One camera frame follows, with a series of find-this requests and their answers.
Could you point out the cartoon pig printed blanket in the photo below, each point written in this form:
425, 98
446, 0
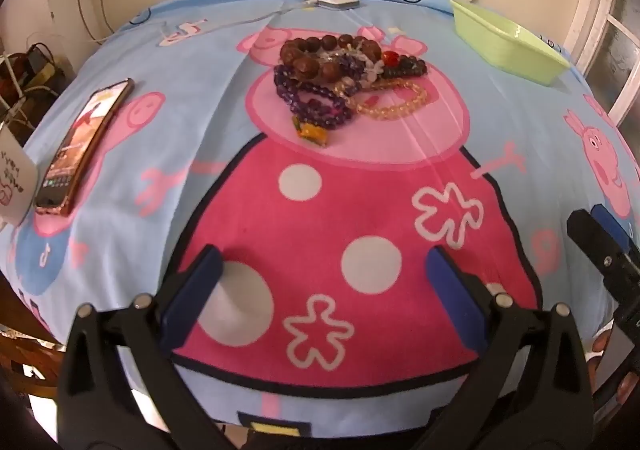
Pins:
375, 200

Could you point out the white window frame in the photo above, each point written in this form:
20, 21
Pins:
600, 5

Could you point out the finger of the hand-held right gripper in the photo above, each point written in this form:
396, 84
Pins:
610, 225

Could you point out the white paper tag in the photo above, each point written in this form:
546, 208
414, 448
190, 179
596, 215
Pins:
15, 175

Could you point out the smartphone in pink case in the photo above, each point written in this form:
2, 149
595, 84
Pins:
82, 145

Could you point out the green plastic basket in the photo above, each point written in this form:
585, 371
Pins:
500, 45

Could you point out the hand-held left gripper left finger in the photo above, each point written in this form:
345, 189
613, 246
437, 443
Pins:
192, 295

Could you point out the wooden chair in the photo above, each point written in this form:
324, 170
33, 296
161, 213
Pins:
25, 345

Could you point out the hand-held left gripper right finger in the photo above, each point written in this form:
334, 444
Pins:
457, 305

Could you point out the green and orange pendant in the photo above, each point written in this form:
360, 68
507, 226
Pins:
312, 131

